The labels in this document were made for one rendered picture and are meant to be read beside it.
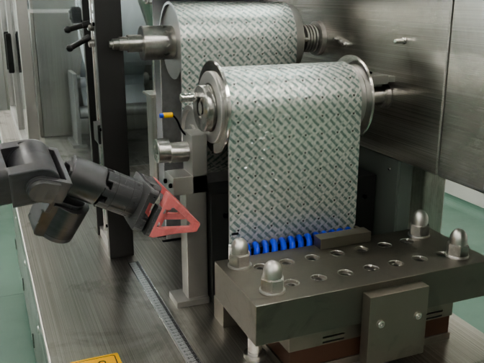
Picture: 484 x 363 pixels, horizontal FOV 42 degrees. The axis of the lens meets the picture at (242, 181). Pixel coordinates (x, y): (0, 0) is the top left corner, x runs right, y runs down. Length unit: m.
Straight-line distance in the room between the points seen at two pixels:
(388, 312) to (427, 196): 0.49
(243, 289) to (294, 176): 0.23
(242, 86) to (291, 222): 0.24
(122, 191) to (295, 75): 0.34
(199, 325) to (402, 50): 0.58
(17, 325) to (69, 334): 2.00
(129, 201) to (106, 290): 0.33
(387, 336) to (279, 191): 0.28
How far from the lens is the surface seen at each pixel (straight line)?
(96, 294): 1.20
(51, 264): 1.34
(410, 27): 1.11
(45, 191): 0.85
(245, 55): 1.22
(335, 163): 1.06
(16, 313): 3.17
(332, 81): 1.05
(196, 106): 1.03
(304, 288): 0.90
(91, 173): 0.89
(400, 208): 1.19
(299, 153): 1.03
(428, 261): 1.02
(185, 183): 1.04
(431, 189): 1.38
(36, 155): 0.87
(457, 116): 1.02
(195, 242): 1.09
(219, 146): 1.00
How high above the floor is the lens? 1.42
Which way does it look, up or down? 17 degrees down
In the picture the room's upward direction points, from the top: straight up
